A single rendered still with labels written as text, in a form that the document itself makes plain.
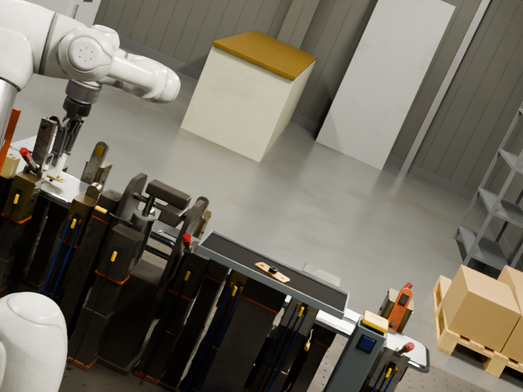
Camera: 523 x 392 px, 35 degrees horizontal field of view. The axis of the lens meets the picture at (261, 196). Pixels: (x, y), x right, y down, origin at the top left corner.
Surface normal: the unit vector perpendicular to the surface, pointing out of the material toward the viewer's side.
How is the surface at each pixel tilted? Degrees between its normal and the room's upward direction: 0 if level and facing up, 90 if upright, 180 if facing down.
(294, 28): 90
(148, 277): 0
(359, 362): 90
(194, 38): 90
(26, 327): 58
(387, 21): 78
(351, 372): 90
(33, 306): 2
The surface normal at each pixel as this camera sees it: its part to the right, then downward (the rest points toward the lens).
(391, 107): -0.06, 0.05
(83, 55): 0.32, 0.18
